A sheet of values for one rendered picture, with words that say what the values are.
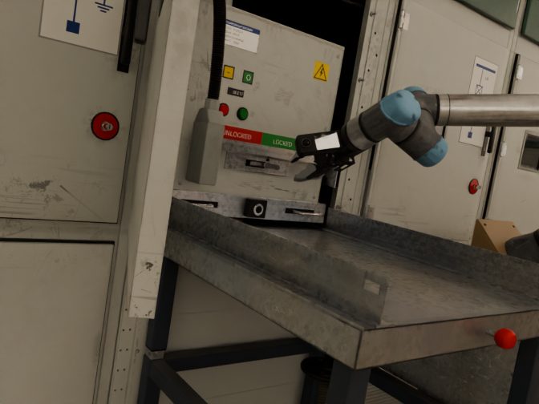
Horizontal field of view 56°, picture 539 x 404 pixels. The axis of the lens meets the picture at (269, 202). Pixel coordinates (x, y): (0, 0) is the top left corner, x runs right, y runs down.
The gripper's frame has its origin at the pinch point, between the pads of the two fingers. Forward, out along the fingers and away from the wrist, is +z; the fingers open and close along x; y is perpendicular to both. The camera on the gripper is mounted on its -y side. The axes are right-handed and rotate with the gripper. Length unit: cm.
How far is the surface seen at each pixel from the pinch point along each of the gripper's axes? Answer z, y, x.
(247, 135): 9.5, -5.6, 13.2
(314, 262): -31, -29, -32
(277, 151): 7.6, 2.4, 8.5
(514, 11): -27, 98, 64
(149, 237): -36, -58, -31
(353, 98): -1.8, 27.1, 25.2
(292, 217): 18.9, 13.7, -5.8
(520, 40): -22, 110, 58
